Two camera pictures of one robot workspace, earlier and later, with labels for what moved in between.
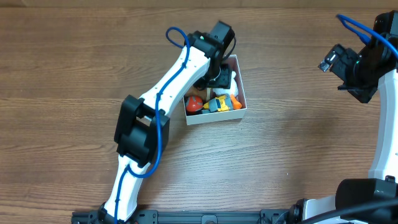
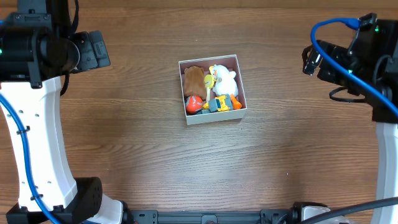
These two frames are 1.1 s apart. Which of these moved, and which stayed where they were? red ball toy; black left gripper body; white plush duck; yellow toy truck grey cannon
Moved: black left gripper body
Stayed: white plush duck; red ball toy; yellow toy truck grey cannon
